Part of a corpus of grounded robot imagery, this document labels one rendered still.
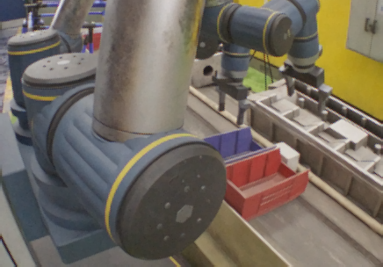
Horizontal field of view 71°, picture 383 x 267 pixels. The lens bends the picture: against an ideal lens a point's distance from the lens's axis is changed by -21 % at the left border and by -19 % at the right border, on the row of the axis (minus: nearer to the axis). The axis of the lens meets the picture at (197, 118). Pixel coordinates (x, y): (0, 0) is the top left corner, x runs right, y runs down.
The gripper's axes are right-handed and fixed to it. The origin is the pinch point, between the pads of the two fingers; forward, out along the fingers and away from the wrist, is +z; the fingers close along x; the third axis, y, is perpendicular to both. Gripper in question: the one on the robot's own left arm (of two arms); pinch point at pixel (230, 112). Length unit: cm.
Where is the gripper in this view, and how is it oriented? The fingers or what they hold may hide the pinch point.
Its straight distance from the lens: 135.5
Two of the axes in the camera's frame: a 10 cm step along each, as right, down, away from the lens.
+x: -5.0, -4.1, 7.7
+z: -0.5, 8.9, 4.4
